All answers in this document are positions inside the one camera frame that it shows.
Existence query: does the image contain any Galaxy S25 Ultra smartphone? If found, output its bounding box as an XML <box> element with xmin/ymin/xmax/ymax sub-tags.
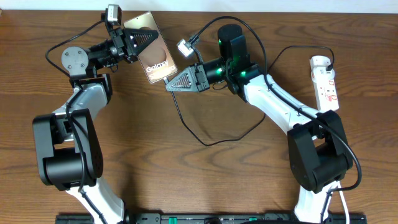
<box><xmin>123</xmin><ymin>11</ymin><xmax>178</xmax><ymax>83</ymax></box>

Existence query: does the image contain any black USB charging cable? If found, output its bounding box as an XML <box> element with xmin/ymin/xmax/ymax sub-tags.
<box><xmin>163</xmin><ymin>45</ymin><xmax>335</xmax><ymax>147</ymax></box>

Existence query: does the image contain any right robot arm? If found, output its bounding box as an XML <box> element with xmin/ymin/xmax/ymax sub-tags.
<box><xmin>165</xmin><ymin>24</ymin><xmax>359</xmax><ymax>223</ymax></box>

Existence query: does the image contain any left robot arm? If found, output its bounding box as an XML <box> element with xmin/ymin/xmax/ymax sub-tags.
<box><xmin>32</xmin><ymin>28</ymin><xmax>159</xmax><ymax>223</ymax></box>

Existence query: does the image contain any white charger adapter plug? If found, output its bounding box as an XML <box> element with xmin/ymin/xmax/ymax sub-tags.
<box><xmin>310</xmin><ymin>55</ymin><xmax>331</xmax><ymax>70</ymax></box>

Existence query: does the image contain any white power strip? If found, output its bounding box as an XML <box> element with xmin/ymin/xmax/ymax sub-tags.
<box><xmin>310</xmin><ymin>67</ymin><xmax>339</xmax><ymax>113</ymax></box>

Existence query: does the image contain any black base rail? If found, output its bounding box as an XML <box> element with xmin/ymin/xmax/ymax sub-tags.
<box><xmin>55</xmin><ymin>213</ymin><xmax>368</xmax><ymax>224</ymax></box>

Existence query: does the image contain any white power strip cord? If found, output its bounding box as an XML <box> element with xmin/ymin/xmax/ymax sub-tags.
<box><xmin>337</xmin><ymin>182</ymin><xmax>351</xmax><ymax>224</ymax></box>

